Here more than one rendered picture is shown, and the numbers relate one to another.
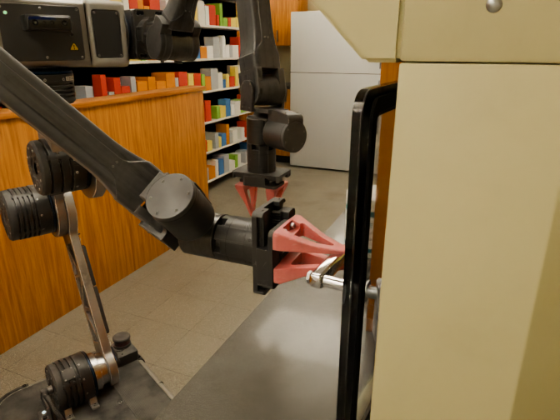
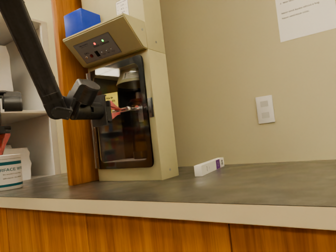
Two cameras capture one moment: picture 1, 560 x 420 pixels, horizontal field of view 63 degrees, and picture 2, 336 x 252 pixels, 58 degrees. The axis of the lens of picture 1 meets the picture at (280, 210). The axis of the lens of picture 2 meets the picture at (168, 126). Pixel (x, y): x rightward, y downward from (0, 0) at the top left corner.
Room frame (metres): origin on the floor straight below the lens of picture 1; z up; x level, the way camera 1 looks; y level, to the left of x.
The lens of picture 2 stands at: (0.10, 0.97, 1.08)
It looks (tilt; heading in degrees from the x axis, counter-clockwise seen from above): 2 degrees up; 281
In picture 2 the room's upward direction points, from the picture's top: 6 degrees counter-clockwise
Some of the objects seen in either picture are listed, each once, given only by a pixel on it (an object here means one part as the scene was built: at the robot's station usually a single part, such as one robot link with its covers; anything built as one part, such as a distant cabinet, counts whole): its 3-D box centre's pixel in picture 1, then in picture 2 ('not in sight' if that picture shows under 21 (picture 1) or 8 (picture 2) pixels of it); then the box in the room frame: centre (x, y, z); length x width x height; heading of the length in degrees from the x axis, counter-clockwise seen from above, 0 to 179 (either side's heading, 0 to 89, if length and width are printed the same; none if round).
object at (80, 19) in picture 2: not in sight; (83, 26); (0.59, -0.13, 1.56); 0.10 x 0.10 x 0.09; 66
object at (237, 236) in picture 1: (250, 242); (94, 110); (0.51, 0.04, 1.20); 0.07 x 0.07 x 0.10; 66
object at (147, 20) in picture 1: (155, 34); not in sight; (1.23, 0.31, 1.45); 0.09 x 0.08 x 0.12; 130
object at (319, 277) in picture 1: (345, 268); (125, 110); (0.44, -0.07, 1.20); 0.10 x 0.05 x 0.03; 152
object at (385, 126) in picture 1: (391, 257); (118, 115); (0.49, -0.13, 1.19); 0.30 x 0.01 x 0.40; 152
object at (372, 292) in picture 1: (374, 308); not in sight; (0.38, -0.09, 1.18); 0.02 x 0.02 x 0.06; 62
